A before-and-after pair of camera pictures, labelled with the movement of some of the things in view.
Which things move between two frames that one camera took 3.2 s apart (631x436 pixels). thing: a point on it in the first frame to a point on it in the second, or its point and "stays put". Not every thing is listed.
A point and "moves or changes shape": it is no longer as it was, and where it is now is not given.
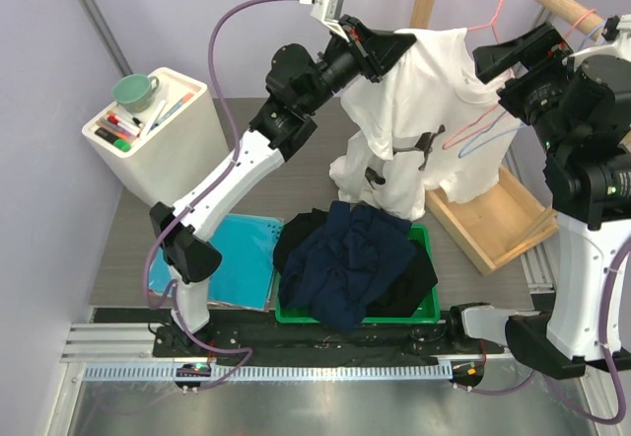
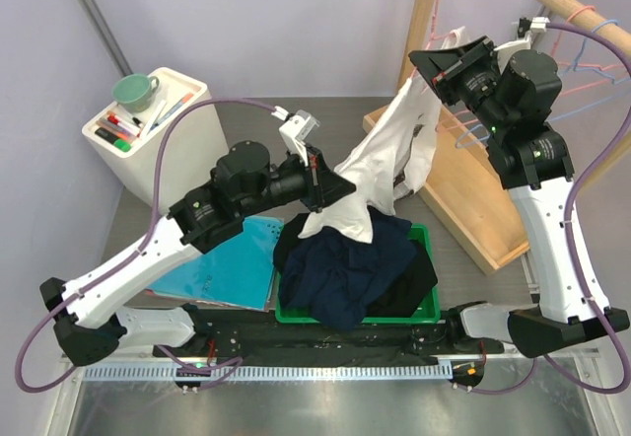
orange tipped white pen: (185, 99) stays put
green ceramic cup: (133, 93) stays put
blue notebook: (249, 246) stays put
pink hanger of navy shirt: (446, 146) to (563, 65)
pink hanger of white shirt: (500, 5) to (432, 37)
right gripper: (491, 60) to (436, 63)
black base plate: (272, 341) stays put
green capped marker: (122, 145) stays put
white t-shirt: (429, 121) moves or changes shape
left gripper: (375, 51) to (322, 187)
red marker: (126, 126) stays put
